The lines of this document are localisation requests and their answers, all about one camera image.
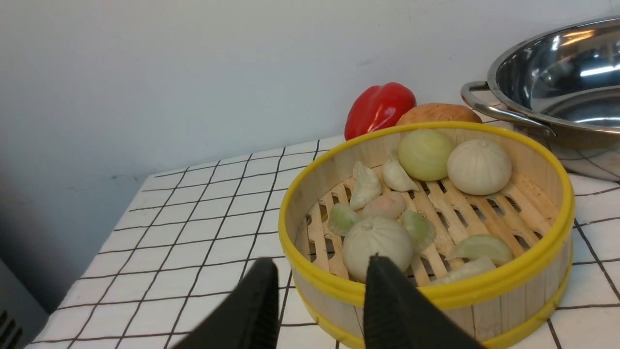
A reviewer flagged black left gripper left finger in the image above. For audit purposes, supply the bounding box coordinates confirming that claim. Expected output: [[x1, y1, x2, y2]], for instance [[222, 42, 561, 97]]
[[173, 258, 279, 349]]

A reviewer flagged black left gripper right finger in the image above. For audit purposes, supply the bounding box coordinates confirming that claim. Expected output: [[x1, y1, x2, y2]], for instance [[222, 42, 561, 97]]
[[363, 255, 483, 349]]

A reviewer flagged bamboo steamer basket yellow rim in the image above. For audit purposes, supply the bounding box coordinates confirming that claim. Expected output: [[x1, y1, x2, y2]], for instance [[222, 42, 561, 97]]
[[279, 122, 575, 349]]

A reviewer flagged stainless steel pot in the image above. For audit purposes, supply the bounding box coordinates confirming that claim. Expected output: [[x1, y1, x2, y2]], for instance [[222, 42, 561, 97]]
[[460, 16, 620, 181]]

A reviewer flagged white round bun front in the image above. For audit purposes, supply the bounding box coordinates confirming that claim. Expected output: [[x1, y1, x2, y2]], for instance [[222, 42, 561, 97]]
[[342, 217, 414, 283]]

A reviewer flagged white round bun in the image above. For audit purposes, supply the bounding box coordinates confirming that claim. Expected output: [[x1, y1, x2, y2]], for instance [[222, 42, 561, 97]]
[[447, 139, 512, 196], [342, 217, 414, 283]]

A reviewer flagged green dumpling right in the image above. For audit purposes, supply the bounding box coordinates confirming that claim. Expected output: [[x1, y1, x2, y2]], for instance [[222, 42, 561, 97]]
[[401, 210, 436, 254]]

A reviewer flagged white checkered tablecloth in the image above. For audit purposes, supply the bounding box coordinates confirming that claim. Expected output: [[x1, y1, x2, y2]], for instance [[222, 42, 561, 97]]
[[27, 137, 619, 349]]

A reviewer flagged pale green dumpling front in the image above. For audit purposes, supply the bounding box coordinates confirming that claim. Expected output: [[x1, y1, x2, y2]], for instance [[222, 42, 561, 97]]
[[447, 234, 513, 266]]

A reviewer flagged pink shrimp dumpling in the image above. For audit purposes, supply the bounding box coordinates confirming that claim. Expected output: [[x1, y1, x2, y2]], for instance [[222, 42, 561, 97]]
[[360, 191, 407, 219]]

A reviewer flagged green dumpling left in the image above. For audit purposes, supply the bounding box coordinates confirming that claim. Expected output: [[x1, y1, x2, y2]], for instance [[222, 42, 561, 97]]
[[328, 203, 361, 237]]

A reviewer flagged white dumpling tall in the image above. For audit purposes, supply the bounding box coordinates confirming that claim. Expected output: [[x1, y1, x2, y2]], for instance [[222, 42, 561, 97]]
[[349, 161, 382, 210]]

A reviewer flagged white dumpling small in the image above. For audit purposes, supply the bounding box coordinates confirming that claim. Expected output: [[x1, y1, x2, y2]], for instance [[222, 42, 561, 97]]
[[382, 152, 420, 192]]

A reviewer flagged yellowish round bun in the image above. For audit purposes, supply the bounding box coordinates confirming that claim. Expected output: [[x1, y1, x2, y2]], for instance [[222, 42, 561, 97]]
[[397, 128, 456, 182]]

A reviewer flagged white round bun right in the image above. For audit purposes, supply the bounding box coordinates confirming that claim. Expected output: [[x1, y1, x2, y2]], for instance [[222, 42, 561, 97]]
[[447, 139, 512, 196]]

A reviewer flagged brown potato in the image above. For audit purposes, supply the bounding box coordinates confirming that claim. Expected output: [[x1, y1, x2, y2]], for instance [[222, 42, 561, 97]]
[[396, 102, 482, 126]]

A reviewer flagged red bell pepper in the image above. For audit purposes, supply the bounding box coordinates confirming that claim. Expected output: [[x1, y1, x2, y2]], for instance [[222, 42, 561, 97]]
[[344, 82, 417, 141]]

